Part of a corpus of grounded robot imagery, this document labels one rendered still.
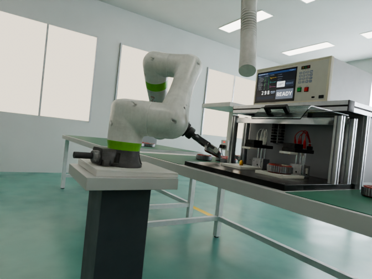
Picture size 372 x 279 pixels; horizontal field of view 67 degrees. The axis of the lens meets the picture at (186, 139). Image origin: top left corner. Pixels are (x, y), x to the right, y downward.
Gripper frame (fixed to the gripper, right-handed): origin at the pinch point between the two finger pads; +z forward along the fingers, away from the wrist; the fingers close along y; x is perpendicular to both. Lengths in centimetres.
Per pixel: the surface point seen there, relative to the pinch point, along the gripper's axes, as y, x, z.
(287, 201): 88, -10, 10
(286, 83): 41, 44, 2
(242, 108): 17.8, 27.5, -3.8
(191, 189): -120, -33, 32
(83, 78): -376, 11, -198
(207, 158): -14.1, -5.0, 3.3
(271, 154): 21.4, 14.9, 24.8
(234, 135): 14.1, 12.3, 2.4
